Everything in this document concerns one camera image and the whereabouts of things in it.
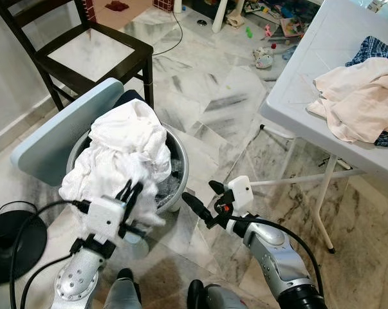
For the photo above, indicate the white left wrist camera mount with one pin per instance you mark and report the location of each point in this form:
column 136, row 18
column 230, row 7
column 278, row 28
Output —
column 103, row 219

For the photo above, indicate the black round fan base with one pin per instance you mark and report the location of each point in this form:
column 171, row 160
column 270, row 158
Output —
column 13, row 248

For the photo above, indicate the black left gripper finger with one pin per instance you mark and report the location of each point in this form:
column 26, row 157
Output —
column 123, row 199
column 134, row 196

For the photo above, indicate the silver robot left leg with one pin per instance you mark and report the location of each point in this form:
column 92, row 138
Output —
column 124, row 293

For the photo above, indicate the cream pink garment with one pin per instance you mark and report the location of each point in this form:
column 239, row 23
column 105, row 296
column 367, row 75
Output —
column 361, row 96

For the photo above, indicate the small green toy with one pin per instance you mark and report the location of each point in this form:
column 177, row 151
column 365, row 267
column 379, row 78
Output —
column 249, row 31

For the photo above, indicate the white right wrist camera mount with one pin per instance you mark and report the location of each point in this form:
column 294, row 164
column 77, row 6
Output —
column 240, row 193

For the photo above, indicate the dark wooden chair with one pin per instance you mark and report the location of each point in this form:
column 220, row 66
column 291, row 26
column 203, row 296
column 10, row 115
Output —
column 52, row 67

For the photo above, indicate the small pink toy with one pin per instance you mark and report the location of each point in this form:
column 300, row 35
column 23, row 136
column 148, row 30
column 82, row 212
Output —
column 269, row 31

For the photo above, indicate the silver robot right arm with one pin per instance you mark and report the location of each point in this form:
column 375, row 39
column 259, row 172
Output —
column 271, row 251

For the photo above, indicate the white stand pole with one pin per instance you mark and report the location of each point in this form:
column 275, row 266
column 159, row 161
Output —
column 219, row 16

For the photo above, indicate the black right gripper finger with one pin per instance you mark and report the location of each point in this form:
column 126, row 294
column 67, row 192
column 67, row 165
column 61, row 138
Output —
column 216, row 187
column 197, row 207

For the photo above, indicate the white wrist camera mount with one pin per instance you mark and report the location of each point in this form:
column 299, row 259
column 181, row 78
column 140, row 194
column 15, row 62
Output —
column 240, row 193
column 103, row 219

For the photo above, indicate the silver robot leg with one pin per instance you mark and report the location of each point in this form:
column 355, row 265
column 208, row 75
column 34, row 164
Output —
column 124, row 293
column 216, row 297

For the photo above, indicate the grey plush toy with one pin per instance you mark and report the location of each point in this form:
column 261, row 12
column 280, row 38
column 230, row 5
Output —
column 264, row 59

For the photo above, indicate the silver robot right leg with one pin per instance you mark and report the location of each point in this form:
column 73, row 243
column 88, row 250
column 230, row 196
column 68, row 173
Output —
column 216, row 297

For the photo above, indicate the maroon crumpled cloth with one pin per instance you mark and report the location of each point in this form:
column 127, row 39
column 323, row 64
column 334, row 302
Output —
column 116, row 6

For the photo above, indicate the dark blue plaid garment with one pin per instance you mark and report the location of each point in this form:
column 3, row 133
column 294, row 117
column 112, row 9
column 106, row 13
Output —
column 374, row 48

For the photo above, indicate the white wet garment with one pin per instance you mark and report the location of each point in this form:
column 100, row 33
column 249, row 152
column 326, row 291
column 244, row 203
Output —
column 123, row 148

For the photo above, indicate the white folding table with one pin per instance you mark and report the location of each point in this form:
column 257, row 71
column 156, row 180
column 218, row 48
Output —
column 309, row 64

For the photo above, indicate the small blue toy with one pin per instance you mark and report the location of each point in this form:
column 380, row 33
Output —
column 289, row 53

